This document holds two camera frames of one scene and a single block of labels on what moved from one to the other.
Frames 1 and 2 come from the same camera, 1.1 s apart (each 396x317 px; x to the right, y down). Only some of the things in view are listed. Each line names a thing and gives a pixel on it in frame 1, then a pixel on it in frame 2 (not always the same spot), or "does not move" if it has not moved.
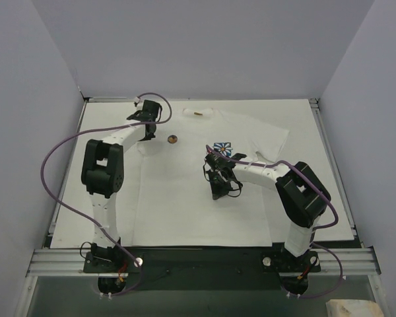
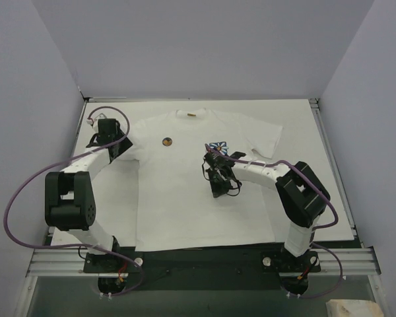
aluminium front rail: [59, 263] does not move
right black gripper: [218, 183] does not move
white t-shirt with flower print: [172, 203] does not move
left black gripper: [150, 131] to [119, 145]
